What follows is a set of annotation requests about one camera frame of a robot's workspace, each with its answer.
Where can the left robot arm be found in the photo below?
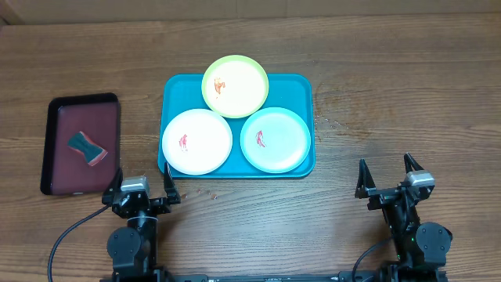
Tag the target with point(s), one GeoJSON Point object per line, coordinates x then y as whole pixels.
{"type": "Point", "coordinates": [133, 248]}

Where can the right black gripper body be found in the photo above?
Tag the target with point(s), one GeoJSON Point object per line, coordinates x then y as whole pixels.
{"type": "Point", "coordinates": [383, 197]}

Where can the white plastic plate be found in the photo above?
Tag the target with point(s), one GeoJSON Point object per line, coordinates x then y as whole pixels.
{"type": "Point", "coordinates": [197, 142]}

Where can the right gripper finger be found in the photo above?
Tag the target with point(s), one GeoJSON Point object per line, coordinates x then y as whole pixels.
{"type": "Point", "coordinates": [365, 185]}
{"type": "Point", "coordinates": [411, 165]}

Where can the dark red black-rimmed tray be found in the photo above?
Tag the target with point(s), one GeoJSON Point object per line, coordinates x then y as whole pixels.
{"type": "Point", "coordinates": [64, 171]}

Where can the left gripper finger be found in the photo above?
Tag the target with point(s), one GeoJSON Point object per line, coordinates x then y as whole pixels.
{"type": "Point", "coordinates": [170, 189]}
{"type": "Point", "coordinates": [113, 188]}

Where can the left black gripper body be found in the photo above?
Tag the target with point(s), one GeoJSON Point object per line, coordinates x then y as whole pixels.
{"type": "Point", "coordinates": [154, 206]}

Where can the teal plastic serving tray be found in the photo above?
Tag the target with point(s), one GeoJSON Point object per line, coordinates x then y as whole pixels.
{"type": "Point", "coordinates": [291, 91]}

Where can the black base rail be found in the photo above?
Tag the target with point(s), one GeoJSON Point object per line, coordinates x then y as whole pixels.
{"type": "Point", "coordinates": [343, 276]}

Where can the yellow-green plastic plate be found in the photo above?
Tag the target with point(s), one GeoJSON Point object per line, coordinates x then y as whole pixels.
{"type": "Point", "coordinates": [235, 86]}

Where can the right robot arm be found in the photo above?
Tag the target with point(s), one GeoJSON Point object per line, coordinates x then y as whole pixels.
{"type": "Point", "coordinates": [421, 248]}

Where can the light blue plastic plate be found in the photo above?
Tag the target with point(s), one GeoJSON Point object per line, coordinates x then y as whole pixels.
{"type": "Point", "coordinates": [275, 140]}

